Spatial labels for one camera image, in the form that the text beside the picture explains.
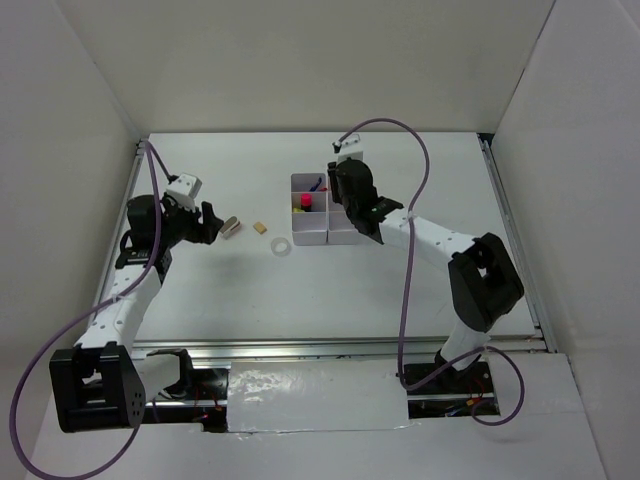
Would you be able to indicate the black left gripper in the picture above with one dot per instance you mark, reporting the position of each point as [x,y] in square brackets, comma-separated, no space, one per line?
[208,231]

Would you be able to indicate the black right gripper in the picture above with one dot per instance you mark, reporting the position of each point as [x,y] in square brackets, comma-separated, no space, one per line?
[334,182]

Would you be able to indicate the pink white stapler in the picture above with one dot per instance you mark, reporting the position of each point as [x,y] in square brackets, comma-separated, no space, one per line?
[230,227]

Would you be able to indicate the black pink highlighter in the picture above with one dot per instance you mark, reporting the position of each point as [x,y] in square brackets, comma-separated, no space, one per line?
[306,202]

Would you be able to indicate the small yellow eraser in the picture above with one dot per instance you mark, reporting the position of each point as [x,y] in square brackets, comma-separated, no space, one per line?
[260,228]

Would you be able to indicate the clear tape roll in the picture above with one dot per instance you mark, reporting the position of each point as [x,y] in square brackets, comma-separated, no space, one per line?
[280,247]

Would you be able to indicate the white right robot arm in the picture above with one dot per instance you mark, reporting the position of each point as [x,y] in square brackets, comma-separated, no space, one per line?
[484,282]

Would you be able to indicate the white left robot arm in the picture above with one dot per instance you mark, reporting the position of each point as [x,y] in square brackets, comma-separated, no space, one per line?
[96,384]

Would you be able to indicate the white left organizer container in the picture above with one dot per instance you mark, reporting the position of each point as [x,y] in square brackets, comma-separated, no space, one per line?
[309,228]

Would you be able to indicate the white organizer container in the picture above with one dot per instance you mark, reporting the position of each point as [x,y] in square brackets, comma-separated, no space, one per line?
[340,229]
[309,228]

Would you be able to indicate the white right organizer container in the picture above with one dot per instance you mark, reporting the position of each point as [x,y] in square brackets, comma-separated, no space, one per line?
[340,229]

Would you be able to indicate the white foil-taped panel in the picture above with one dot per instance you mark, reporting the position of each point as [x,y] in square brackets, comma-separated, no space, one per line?
[315,396]

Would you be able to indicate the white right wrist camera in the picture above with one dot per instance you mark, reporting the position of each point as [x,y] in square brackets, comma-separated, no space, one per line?
[349,148]

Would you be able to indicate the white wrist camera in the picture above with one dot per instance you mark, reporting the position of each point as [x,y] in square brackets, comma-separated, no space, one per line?
[184,190]
[349,148]

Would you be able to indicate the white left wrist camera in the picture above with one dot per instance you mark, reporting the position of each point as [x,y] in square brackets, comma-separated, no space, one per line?
[184,190]

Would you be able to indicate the aluminium frame rail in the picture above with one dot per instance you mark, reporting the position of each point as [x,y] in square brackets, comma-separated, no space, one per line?
[272,350]

